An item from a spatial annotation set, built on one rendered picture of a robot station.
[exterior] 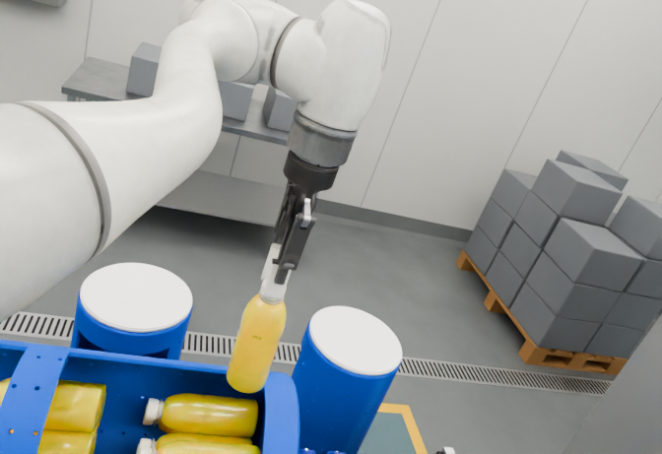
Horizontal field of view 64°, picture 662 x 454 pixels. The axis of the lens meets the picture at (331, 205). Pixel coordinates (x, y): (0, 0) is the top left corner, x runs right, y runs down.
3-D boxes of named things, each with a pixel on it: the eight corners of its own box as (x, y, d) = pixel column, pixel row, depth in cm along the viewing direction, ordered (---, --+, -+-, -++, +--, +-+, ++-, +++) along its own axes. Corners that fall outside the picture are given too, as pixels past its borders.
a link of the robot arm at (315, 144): (351, 115, 79) (338, 152, 81) (292, 99, 76) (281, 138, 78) (365, 138, 71) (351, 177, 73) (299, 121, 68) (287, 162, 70)
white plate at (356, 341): (410, 333, 162) (408, 336, 163) (328, 293, 167) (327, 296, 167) (391, 389, 137) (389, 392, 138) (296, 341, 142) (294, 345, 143)
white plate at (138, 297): (75, 263, 142) (74, 266, 142) (87, 334, 121) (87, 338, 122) (178, 261, 157) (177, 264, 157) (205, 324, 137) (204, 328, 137)
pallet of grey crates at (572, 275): (617, 375, 382) (717, 235, 334) (525, 363, 357) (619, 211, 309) (531, 277, 485) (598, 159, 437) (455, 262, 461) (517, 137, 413)
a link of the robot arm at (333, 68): (373, 126, 77) (295, 92, 80) (414, 18, 71) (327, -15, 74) (348, 139, 67) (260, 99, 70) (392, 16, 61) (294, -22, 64)
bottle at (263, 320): (232, 358, 96) (256, 275, 89) (269, 371, 96) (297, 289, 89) (220, 386, 90) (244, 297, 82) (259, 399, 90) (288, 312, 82)
